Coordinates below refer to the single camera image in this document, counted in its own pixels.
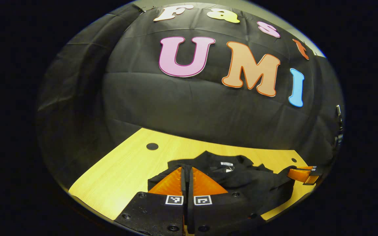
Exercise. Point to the plain black side cloth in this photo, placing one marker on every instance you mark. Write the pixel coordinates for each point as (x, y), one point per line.
(326, 124)
(74, 98)

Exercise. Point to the black collared shirt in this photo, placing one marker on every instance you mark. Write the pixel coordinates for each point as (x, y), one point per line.
(251, 183)

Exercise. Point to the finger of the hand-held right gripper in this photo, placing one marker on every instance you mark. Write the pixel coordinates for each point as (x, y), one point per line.
(302, 175)

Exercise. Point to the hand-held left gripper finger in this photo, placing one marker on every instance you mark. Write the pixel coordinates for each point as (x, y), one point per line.
(184, 213)
(190, 213)

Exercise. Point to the black backdrop cloth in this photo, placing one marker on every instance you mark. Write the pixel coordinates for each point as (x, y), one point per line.
(192, 105)

